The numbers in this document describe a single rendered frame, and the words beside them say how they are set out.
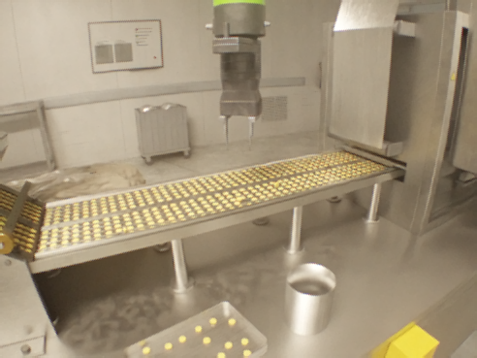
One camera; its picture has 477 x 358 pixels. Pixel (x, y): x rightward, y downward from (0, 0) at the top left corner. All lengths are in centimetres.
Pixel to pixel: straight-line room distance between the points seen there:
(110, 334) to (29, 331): 14
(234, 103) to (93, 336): 48
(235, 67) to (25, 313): 54
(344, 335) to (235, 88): 46
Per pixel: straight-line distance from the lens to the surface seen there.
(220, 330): 54
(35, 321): 59
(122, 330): 58
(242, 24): 53
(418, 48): 81
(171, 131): 388
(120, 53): 425
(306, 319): 52
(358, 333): 56
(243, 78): 54
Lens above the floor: 121
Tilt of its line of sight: 22 degrees down
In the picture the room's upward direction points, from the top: 1 degrees counter-clockwise
